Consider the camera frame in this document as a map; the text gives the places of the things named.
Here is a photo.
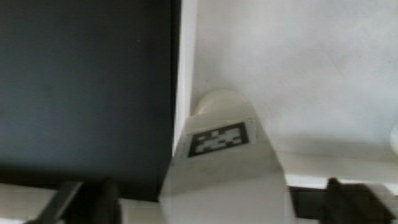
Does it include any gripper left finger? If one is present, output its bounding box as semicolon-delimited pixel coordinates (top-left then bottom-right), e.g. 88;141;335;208
24;179;123;224

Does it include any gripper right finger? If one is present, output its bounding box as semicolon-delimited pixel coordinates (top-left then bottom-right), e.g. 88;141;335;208
290;178;398;224

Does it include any white table leg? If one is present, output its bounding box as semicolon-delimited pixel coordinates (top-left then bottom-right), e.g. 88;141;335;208
390;122;398;154
161;90;296;224

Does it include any white square tabletop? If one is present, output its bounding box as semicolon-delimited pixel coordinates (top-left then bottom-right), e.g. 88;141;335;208
177;0;398;182

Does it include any white obstacle fence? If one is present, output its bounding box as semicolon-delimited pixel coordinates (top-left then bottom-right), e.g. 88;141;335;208
0;182;395;224

